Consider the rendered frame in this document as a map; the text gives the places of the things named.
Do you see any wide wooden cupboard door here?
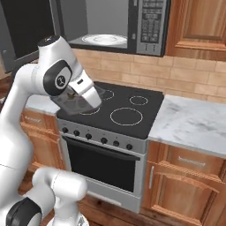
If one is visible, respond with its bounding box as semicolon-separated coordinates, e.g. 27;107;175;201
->
142;161;226;226

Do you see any silver drawer handle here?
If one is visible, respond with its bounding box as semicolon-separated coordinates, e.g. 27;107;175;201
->
177;156;206;167
24;116;42;124

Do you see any black glass oven door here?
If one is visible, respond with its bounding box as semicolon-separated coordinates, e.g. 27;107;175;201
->
60;136;146;214

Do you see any wooden wall cupboard door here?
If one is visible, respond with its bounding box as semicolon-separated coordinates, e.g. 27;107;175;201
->
164;0;226;62

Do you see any narrow wooden drawer front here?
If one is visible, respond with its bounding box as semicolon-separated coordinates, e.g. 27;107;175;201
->
20;108;60;135

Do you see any black microwave door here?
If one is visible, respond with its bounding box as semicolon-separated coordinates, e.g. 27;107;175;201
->
0;0;64;74

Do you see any silver cupboard door handle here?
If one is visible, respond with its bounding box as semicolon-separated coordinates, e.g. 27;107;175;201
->
147;164;155;190

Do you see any black and silver microwave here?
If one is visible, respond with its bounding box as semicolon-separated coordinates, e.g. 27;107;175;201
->
55;0;172;57

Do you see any narrow wooden cupboard door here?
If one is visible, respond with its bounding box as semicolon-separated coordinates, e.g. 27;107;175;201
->
20;122;67;173

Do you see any wide wooden drawer front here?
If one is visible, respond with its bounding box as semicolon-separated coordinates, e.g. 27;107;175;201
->
164;144;226;178

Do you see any black glass hob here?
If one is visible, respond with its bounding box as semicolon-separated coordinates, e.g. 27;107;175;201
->
56;81;165;140

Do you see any silver oven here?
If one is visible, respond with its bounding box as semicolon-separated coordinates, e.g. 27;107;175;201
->
56;118;148;215

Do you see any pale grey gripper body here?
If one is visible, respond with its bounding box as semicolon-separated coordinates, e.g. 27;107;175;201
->
78;85;103;111

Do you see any white microwave turntable plate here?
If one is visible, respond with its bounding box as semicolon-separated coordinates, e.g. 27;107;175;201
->
81;34;128;47

